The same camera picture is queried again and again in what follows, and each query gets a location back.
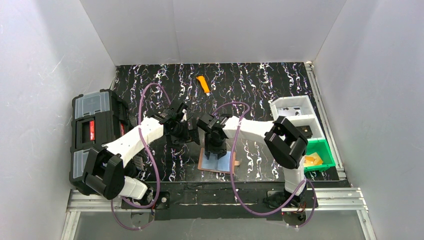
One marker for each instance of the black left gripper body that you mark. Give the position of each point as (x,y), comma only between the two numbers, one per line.
(191,133)

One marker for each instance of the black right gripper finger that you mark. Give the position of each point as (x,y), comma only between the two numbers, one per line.
(208,154)
(221,153)

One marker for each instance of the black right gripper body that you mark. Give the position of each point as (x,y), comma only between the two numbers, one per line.
(215,149)

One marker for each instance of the white credit card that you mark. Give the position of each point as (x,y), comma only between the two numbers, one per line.
(290,111)

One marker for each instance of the black toolbox with clear lids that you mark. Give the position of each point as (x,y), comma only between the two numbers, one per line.
(97,119)

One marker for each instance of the dark grey credit card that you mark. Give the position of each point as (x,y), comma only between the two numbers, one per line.
(306,131)

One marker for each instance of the orange credit card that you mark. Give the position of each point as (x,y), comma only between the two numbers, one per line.
(312,160)

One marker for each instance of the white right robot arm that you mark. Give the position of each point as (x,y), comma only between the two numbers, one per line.
(285,142)

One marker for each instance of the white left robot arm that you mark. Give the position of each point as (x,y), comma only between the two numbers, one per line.
(106,167)

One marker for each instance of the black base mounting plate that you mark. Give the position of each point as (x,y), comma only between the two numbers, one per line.
(218,200)

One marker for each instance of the orange utility knife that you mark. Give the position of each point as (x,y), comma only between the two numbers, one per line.
(202,80)

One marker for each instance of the white plastic bin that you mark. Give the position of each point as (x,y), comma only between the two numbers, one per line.
(308,116)

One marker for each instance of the green plastic bin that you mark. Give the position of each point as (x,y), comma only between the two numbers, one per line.
(321,146)

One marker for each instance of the aluminium frame rail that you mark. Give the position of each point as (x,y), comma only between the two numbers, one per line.
(328,199)

